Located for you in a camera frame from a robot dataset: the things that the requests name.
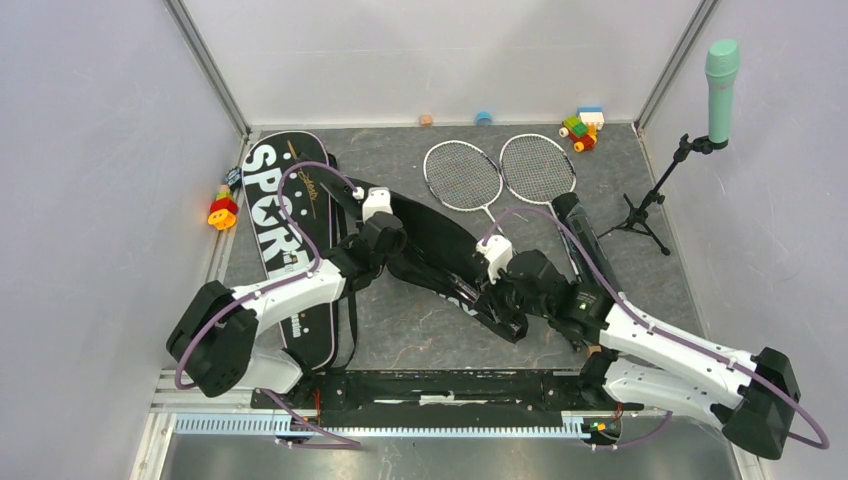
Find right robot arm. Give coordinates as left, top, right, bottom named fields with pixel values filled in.
left=472, top=250, right=800, bottom=460

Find black white shaft racket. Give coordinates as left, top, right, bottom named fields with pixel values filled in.
left=498, top=133, right=584, bottom=280

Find black crossway racket bag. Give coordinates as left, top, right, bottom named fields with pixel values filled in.
left=317, top=173, right=528, bottom=343

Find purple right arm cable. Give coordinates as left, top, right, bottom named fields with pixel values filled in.
left=478, top=207, right=831, bottom=452

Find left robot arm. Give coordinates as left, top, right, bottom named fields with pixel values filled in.
left=166, top=212, right=406, bottom=408

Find blue cylinder block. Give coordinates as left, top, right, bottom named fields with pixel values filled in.
left=474, top=111, right=493, bottom=126

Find black shuttlecock tube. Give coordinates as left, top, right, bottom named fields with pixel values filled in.
left=551, top=192, right=624, bottom=294

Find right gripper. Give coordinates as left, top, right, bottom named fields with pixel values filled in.
left=472, top=257, right=551, bottom=322

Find white frame racket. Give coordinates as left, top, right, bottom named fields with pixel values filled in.
left=422, top=140, right=504, bottom=222

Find black sport racket bag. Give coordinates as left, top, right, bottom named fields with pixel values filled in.
left=241, top=131, right=340, bottom=370

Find red yellow toy blocks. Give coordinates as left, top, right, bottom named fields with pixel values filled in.
left=207, top=185, right=239, bottom=231

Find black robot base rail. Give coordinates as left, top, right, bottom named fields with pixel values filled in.
left=282, top=369, right=644, bottom=428

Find black microphone tripod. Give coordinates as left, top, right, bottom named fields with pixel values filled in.
left=601, top=134, right=729, bottom=256

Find green blue blocks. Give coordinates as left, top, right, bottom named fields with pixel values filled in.
left=558, top=106, right=605, bottom=153

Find green microphone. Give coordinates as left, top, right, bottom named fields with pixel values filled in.
left=705, top=39, right=741, bottom=144

